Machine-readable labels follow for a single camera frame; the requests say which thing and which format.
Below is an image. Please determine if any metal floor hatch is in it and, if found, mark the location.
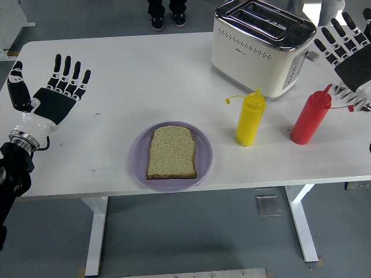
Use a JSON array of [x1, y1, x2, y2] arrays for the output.
[[255, 194, 282, 217]]

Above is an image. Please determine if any cream two-slot toaster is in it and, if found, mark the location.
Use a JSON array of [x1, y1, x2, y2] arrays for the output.
[[210, 0, 320, 101]]

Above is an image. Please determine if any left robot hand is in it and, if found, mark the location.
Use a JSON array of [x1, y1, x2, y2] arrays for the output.
[[7, 53, 92, 140]]

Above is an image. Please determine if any grey power strip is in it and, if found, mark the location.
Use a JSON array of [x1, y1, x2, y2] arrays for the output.
[[344, 181, 371, 191]]

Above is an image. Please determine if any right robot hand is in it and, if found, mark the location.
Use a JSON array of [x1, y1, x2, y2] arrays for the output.
[[314, 7, 371, 101]]

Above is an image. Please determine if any lilac round plate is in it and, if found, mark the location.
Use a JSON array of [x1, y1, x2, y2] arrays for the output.
[[129, 120, 214, 193]]

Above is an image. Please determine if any bread slice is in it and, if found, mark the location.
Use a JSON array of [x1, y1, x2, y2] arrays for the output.
[[146, 126, 198, 180]]

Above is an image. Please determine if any white table leg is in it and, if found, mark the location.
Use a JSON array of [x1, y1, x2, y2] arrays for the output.
[[80, 196, 110, 276], [283, 185, 319, 264]]

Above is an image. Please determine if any white machine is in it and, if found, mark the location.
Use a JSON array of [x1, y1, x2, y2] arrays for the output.
[[0, 0, 37, 63]]

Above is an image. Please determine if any metal toast rack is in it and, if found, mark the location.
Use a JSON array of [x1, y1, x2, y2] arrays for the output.
[[333, 83, 371, 112]]

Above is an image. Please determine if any yellow squeeze bottle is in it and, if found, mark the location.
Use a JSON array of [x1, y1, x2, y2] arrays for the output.
[[225, 87, 266, 147]]

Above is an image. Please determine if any metal base plate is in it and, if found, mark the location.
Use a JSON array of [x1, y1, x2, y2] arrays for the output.
[[121, 268, 269, 278]]

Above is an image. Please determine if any red squeeze bottle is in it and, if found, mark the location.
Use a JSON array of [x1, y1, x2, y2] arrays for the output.
[[289, 83, 355, 145]]

